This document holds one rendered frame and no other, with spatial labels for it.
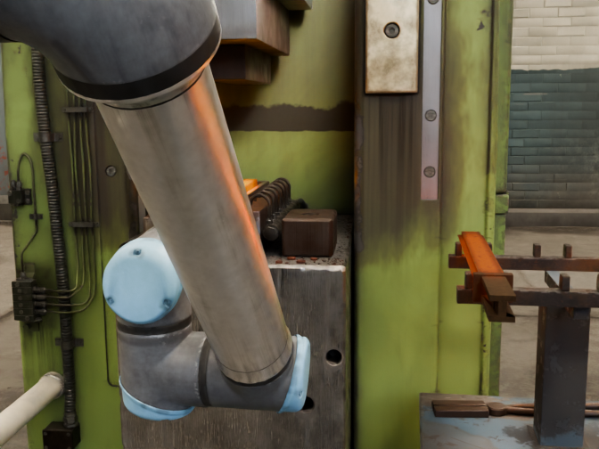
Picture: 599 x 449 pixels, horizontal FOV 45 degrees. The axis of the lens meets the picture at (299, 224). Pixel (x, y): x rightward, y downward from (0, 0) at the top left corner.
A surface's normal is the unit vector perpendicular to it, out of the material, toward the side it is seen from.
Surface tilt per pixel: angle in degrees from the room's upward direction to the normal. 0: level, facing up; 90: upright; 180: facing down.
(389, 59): 90
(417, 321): 90
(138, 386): 93
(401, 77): 90
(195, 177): 124
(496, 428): 0
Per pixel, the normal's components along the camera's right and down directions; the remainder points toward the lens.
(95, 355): -0.11, 0.16
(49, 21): -0.04, 0.73
